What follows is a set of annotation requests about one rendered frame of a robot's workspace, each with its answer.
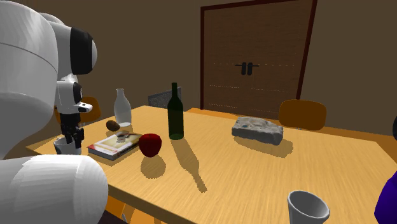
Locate wooden table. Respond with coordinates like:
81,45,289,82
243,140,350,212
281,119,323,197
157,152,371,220
25,105,397,224

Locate clear glass bottle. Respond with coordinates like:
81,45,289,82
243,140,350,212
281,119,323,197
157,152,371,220
113,88,132,128

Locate grey chair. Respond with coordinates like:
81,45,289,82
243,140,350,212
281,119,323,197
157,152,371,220
148,86,183,109

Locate small white cup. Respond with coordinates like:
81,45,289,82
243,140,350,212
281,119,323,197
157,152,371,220
53,136,82,156

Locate orange chair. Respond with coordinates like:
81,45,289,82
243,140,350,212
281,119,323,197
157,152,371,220
53,95,102,127
278,99,328,131

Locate grey crumpled block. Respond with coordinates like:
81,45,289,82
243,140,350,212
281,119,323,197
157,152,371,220
231,116,284,146

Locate red apple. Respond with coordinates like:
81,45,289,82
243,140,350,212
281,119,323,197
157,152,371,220
138,133,163,158

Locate dark green wine bottle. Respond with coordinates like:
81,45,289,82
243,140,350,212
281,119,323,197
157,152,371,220
167,81,185,141

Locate purple rounded object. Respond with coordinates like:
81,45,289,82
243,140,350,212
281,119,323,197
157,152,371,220
373,169,397,224

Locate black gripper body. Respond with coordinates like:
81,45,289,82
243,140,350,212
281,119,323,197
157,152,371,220
59,113,84,135

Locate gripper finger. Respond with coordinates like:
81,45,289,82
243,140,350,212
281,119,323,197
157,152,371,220
74,127,85,149
62,125,74,145

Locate brown kiwi fruit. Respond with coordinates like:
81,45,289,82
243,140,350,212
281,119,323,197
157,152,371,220
106,120,121,132

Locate brown double door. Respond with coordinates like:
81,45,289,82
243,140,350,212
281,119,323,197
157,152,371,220
200,0,318,121

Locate book with pale cover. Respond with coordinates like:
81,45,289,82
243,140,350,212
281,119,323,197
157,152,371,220
87,130,143,162

